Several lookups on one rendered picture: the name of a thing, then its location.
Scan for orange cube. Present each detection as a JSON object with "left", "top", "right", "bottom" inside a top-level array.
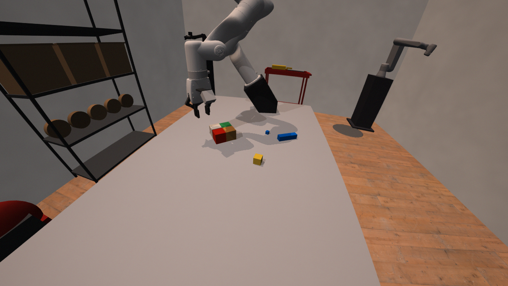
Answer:
[{"left": 223, "top": 126, "right": 236, "bottom": 141}]

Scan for red wooden cube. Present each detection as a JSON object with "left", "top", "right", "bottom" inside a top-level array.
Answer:
[{"left": 212, "top": 128, "right": 227, "bottom": 144}]

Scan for light wooden cube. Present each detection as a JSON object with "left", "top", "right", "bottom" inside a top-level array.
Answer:
[{"left": 209, "top": 123, "right": 222, "bottom": 138}]

